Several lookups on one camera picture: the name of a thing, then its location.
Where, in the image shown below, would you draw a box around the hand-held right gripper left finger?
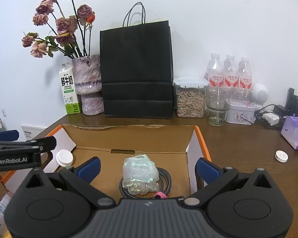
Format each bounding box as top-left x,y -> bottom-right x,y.
25,157 -> 115,208

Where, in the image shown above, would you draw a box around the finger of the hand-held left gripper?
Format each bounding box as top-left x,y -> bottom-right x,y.
0,136 -> 57,155
0,130 -> 19,142

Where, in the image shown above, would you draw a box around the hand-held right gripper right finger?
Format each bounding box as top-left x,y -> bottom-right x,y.
184,157 -> 272,207

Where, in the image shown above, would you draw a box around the white ribbed bottle cap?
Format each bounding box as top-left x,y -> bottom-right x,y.
56,149 -> 74,167

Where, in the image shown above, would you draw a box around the cardboard box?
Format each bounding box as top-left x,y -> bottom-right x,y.
1,125 -> 211,201

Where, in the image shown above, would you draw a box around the wooden desktop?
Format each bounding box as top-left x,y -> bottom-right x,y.
5,110 -> 298,238

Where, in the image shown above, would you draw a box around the iridescent plastic bag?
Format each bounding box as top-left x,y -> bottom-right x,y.
122,154 -> 159,196

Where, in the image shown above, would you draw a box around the clear glass cup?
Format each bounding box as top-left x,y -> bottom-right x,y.
206,87 -> 232,126

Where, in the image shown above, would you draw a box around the white green milk carton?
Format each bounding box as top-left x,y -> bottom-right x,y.
59,63 -> 81,115

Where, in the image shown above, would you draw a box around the pale printed tin box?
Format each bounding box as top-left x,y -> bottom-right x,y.
225,100 -> 257,125

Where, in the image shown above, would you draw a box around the clear container of seeds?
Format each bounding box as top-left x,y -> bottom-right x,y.
173,77 -> 209,118

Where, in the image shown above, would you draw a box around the small white round disc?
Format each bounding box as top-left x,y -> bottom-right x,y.
275,150 -> 288,163

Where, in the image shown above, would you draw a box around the purple ceramic vase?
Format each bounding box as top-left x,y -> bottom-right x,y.
72,55 -> 105,116

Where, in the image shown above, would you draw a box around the white charger plug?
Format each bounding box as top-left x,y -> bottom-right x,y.
262,113 -> 280,126

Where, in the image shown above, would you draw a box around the white round speaker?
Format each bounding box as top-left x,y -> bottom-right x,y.
251,84 -> 269,105

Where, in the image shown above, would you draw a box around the water bottle red label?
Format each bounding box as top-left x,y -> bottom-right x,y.
237,57 -> 253,90
222,54 -> 239,88
205,53 -> 225,88

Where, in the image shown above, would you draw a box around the black power adapter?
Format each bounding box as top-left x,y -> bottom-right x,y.
273,105 -> 287,116

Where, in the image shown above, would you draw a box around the purple tissue pack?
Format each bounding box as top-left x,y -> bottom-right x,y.
281,115 -> 298,151

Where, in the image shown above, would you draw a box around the black upright device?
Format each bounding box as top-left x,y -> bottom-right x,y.
287,87 -> 298,116

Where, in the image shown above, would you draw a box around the black paper bag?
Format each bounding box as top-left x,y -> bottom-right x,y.
100,2 -> 174,119

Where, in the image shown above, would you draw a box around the dried rose bouquet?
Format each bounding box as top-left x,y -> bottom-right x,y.
21,0 -> 96,59

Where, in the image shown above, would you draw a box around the grey braided cable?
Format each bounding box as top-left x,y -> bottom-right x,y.
119,167 -> 184,202

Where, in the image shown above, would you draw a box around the white charger with cables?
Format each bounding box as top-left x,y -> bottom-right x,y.
254,104 -> 288,131

